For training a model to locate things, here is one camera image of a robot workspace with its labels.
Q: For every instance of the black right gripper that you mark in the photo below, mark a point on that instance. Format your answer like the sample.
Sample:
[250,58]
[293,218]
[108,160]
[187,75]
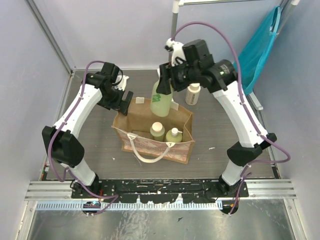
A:
[166,70]

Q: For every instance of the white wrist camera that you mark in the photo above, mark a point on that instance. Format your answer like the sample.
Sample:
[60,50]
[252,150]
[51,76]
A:
[121,82]
[175,49]

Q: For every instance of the green bottle flip cap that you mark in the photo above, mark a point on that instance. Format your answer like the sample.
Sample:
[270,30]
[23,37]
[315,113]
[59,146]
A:
[160,103]

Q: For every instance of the black mounting base plate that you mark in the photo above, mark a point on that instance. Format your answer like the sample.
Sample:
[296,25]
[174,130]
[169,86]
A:
[160,191]

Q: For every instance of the brown canvas tote bag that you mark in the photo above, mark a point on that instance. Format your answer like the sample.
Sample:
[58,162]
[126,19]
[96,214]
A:
[152,138]

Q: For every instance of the white right rack foot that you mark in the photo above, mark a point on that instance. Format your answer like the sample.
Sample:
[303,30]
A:
[256,103]

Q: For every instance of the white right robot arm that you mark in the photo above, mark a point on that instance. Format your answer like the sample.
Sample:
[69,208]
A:
[253,138]

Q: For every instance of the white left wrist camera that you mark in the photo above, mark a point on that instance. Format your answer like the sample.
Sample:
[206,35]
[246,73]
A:
[121,82]

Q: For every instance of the grey metal rack pole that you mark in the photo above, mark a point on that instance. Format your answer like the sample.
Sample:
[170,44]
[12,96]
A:
[174,19]

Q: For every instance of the green pump bottle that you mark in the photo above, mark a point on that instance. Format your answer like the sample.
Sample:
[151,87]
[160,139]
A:
[174,136]

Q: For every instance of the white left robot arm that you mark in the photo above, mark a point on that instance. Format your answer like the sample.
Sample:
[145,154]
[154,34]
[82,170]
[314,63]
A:
[61,140]

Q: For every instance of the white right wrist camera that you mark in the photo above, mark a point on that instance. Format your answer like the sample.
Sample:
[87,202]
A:
[175,49]

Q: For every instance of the cream white bottle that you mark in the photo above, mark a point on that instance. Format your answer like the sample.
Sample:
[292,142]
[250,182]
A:
[192,94]

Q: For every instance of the teal fabric bag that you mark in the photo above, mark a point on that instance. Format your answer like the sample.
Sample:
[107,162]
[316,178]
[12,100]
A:
[255,54]

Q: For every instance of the green bottle beige round cap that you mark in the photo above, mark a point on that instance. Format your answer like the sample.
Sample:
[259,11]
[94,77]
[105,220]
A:
[157,131]

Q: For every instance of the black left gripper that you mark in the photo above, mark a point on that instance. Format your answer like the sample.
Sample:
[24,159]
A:
[120,100]

